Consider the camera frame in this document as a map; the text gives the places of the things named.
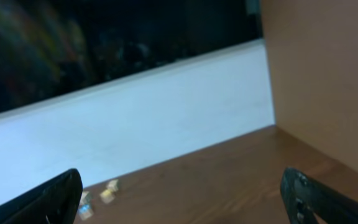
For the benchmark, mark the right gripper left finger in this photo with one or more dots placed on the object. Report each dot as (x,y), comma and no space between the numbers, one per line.
(54,201)

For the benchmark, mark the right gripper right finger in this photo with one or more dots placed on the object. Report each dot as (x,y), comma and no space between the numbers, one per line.
(305,199)

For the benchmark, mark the blue letter block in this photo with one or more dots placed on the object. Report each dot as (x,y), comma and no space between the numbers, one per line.
(85,211)

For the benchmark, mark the white block tilted top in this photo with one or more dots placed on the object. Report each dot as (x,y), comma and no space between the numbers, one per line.
(85,198)

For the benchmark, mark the yellow-top block near centre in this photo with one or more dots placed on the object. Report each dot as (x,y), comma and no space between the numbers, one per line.
(107,196)

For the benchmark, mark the white patterned block top right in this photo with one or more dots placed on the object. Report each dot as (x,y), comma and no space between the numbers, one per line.
(113,185)

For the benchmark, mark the dark window above ledge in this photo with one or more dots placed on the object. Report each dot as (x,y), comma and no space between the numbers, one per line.
(49,48)

